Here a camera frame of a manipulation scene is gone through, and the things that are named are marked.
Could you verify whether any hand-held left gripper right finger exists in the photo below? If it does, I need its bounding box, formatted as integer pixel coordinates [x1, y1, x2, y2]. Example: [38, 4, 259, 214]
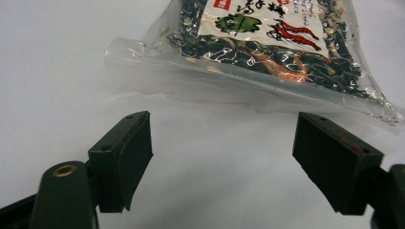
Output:
[291, 111, 385, 217]

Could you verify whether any clear bag of dried seaweed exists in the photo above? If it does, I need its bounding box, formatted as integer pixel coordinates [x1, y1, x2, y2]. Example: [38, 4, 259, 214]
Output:
[103, 0, 405, 135]

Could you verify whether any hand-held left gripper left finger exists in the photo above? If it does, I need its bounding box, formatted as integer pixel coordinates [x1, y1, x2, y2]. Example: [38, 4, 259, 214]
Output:
[87, 110, 155, 214]

